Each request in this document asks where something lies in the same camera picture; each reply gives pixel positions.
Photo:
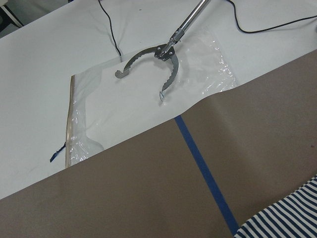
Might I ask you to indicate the blue tape line lengthwise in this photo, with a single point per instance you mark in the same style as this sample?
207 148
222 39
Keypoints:
208 177

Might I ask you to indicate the navy white striped polo shirt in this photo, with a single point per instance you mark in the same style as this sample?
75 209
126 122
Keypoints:
294 216

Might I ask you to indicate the metal reacher grabber tool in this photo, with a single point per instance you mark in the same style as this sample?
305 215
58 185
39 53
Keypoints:
166 51

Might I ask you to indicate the brown paper table cover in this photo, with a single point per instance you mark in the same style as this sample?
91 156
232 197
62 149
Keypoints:
259 141

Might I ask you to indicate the clear plastic bag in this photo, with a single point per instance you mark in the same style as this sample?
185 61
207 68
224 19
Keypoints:
105 110

